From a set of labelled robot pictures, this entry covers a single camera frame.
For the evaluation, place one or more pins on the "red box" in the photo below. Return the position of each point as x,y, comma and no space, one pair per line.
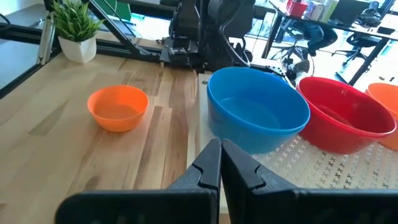
297,8

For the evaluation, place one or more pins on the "red plastic mini bowl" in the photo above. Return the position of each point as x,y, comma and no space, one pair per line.
342,112
335,146

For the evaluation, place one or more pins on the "orange plastic mini bowl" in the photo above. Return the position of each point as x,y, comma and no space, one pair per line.
387,96
118,118
392,143

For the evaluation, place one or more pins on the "silver metal bracket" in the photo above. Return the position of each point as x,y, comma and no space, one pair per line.
46,40

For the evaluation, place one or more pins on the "black framed desk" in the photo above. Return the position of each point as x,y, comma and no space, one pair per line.
374,54

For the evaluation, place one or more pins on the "small black case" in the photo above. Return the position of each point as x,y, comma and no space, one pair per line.
385,30

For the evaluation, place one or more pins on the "white perforated metal shelf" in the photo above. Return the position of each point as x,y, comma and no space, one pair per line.
326,168

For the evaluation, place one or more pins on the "black office chair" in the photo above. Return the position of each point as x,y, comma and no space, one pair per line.
357,42

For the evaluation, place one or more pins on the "green potted plant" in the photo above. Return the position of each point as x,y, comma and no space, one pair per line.
77,49

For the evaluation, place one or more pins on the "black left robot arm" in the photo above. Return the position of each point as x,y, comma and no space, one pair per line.
214,37

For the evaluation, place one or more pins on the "black aluminium frame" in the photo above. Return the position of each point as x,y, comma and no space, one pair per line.
130,51

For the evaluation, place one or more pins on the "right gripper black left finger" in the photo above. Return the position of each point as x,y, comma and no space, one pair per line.
202,174

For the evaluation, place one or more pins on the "blue plastic mini bowl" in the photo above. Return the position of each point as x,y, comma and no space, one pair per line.
248,105
248,147

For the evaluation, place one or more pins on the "white box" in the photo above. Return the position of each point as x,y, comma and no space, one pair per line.
314,11

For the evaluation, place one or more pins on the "person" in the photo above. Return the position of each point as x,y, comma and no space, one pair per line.
317,35

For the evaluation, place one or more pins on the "green board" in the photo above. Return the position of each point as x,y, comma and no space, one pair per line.
119,9

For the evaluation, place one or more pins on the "black monitor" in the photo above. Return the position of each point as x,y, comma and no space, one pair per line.
349,11

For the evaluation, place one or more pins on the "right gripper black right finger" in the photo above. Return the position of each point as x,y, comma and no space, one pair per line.
245,186

